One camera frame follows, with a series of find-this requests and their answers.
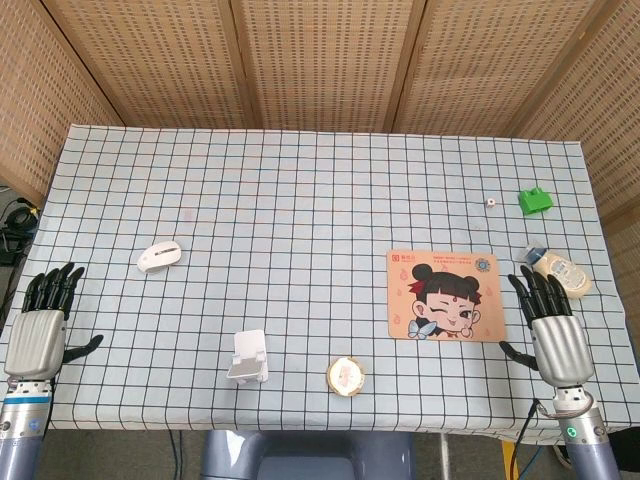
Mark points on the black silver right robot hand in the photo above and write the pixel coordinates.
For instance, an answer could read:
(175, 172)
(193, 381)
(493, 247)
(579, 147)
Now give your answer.
(560, 345)

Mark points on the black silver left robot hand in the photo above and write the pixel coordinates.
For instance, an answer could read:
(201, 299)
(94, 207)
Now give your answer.
(37, 340)

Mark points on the white computer mouse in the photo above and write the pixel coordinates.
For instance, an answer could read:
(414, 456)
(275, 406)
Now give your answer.
(159, 256)

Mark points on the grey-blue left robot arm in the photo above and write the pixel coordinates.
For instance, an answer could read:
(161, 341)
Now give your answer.
(20, 430)

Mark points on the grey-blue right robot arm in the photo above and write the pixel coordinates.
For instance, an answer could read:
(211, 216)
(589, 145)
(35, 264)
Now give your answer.
(585, 440)

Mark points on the cartoon girl mouse pad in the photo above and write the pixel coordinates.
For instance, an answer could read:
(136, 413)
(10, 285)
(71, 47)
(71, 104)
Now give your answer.
(445, 300)

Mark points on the cream bottle blue cap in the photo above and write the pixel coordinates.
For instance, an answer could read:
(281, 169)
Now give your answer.
(567, 275)

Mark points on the green toy block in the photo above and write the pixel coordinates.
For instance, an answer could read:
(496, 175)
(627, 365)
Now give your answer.
(535, 201)

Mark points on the white phone stand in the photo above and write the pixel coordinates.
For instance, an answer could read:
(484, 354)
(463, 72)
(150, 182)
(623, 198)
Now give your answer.
(250, 350)

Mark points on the round gold tin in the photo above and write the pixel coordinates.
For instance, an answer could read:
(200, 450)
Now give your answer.
(346, 376)

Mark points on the blue checked tablecloth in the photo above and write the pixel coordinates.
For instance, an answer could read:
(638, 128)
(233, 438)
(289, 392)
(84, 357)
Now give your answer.
(300, 225)

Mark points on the woven wooden folding screen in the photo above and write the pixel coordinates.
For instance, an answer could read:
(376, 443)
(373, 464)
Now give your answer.
(325, 60)

